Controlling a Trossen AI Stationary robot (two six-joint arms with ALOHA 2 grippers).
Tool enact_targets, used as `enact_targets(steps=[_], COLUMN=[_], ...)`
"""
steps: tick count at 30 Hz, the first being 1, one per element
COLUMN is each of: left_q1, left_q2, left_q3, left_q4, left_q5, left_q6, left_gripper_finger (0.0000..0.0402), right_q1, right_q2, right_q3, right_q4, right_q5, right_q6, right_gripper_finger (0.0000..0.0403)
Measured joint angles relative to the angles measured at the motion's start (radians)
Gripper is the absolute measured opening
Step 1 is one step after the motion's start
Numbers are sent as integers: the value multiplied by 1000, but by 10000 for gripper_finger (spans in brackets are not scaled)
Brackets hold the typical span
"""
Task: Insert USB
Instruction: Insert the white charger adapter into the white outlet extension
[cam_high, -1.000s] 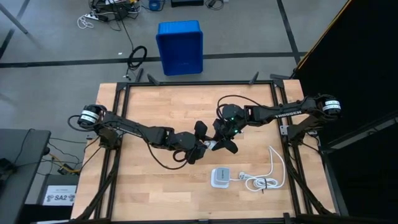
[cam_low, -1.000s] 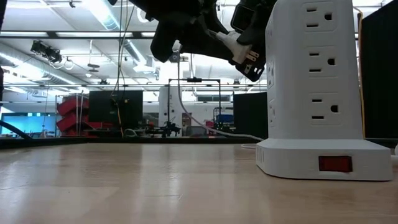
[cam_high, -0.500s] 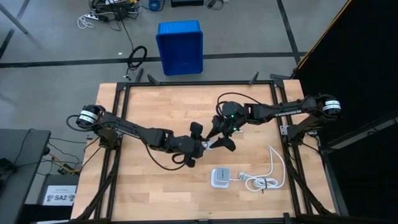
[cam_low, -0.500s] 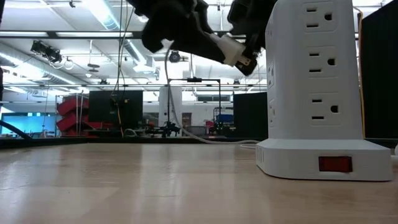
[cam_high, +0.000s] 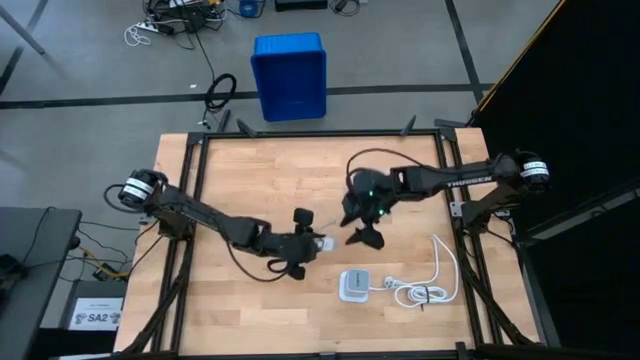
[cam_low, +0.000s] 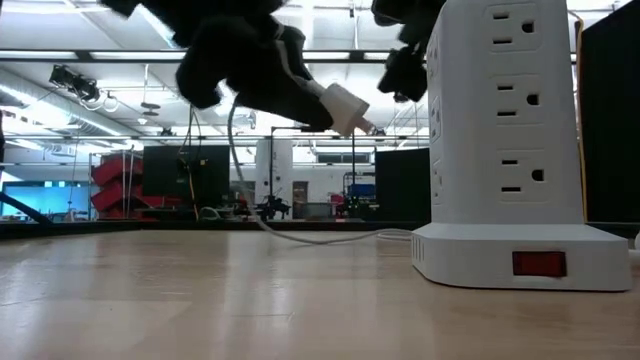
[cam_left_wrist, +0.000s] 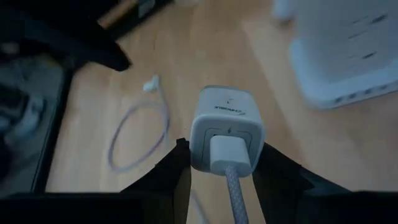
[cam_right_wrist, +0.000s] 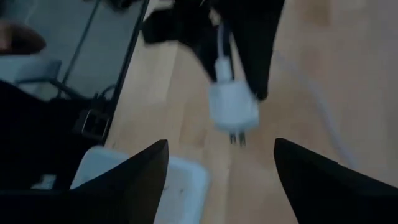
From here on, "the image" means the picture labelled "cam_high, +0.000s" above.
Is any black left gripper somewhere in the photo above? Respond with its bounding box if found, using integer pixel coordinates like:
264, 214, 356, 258
259, 207, 326, 282

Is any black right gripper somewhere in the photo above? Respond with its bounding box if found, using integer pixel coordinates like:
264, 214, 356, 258
339, 192, 389, 250

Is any white cube power strip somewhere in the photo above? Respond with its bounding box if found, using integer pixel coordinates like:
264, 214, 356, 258
338, 268, 372, 304

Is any blue plastic crate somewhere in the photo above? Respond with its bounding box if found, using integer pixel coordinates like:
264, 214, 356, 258
249, 32, 329, 123

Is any black computer case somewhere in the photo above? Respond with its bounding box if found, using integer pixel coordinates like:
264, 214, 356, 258
37, 278, 129, 360

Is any white SA2 label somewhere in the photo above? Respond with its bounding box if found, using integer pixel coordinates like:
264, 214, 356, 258
68, 297, 125, 332

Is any black power brick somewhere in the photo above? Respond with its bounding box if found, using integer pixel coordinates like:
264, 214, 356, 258
329, 0, 369, 17

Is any flat black box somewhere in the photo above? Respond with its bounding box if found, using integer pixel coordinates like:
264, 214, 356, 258
273, 0, 330, 13

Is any small blue device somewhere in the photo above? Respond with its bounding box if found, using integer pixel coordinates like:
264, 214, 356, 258
238, 0, 266, 19

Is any black curtain with yellow edge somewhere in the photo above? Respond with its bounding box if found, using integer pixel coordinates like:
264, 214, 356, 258
472, 0, 640, 360

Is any white floor power strip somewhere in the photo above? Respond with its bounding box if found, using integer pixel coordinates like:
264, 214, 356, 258
123, 19, 169, 49

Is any gray desk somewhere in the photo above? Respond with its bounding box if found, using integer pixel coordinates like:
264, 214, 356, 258
0, 206, 84, 360

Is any gray metal leg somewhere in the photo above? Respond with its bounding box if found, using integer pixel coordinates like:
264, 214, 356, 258
0, 0, 51, 57

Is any white power strip cord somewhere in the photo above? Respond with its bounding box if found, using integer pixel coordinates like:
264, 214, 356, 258
369, 233, 462, 309

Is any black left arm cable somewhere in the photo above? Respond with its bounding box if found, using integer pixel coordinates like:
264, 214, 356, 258
224, 239, 296, 284

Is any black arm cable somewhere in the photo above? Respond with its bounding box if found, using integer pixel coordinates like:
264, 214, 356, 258
224, 239, 296, 284
344, 147, 426, 194

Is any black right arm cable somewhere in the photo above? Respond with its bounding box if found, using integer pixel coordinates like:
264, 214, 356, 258
344, 147, 426, 194

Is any black aluminium table frame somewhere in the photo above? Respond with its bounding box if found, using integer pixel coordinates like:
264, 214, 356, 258
117, 112, 551, 360

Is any coiled black floor cable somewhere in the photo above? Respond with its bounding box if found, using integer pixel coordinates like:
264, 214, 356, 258
199, 72, 239, 130

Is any yellow floor cable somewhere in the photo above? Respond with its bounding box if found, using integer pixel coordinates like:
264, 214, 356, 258
79, 247, 132, 281

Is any black electronics cable tangle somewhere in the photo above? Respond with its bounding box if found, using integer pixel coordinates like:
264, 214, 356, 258
143, 0, 234, 36

